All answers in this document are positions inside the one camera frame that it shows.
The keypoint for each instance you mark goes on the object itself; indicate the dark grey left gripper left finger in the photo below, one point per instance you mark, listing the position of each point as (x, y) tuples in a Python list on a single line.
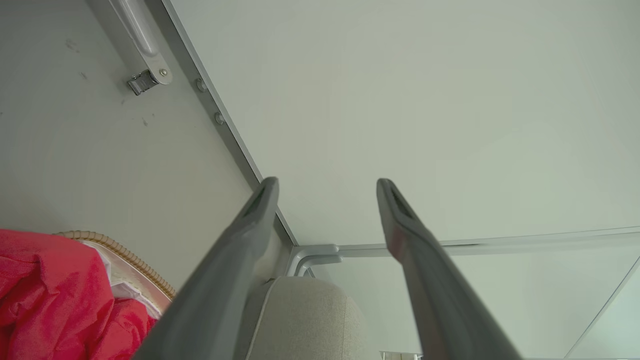
[(220, 290)]

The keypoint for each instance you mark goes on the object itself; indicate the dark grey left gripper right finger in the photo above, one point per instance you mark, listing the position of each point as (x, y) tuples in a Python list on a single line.
[(440, 300)]

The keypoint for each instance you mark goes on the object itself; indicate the red and white garment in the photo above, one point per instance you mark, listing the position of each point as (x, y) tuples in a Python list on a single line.
[(45, 300)]

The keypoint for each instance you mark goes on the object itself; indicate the grey upholstered seat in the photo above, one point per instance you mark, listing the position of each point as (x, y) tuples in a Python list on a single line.
[(305, 320)]

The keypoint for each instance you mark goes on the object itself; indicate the cream laundry basket, woven rim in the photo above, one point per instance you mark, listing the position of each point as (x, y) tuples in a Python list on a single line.
[(131, 275)]

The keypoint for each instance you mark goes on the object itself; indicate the white basket liner bag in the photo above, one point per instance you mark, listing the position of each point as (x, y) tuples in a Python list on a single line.
[(127, 291)]

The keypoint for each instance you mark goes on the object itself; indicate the small black metal caster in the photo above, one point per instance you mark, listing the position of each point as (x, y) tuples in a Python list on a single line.
[(141, 82)]

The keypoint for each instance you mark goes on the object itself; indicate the grey partition foot with plate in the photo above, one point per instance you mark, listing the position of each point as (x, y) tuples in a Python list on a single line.
[(142, 40)]

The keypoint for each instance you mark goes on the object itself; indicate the grey glass partition rail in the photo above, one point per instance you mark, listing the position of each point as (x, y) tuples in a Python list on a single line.
[(500, 245)]

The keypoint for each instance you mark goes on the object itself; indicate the grey curved partition bracket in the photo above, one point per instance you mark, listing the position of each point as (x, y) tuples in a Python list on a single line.
[(312, 251)]

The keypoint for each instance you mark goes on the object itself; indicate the small grey rail bolt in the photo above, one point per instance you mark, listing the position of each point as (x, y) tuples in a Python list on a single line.
[(219, 118), (200, 85)]

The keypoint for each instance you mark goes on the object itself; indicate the grey aluminium partition rail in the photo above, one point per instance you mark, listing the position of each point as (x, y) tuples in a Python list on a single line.
[(220, 105)]

